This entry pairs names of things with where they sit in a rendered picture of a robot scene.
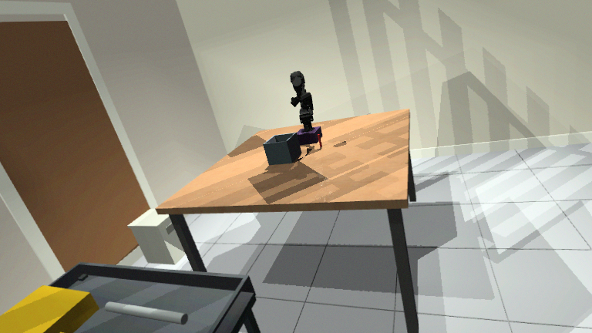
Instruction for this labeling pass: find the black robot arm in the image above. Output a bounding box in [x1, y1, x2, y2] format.
[290, 71, 314, 132]

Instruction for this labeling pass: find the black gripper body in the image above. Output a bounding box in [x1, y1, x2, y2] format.
[297, 89, 311, 109]

